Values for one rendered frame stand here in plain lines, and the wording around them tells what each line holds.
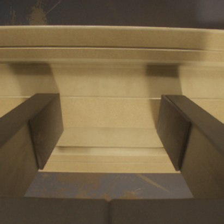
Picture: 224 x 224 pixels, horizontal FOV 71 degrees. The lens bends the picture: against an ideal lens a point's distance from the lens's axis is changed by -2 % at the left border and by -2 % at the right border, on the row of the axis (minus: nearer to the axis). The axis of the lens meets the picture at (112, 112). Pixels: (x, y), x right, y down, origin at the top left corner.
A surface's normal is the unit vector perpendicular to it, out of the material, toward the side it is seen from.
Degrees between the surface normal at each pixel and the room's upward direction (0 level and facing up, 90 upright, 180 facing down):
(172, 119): 90
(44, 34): 0
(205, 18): 0
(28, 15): 0
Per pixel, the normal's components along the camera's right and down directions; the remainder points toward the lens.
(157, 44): 0.00, 0.39
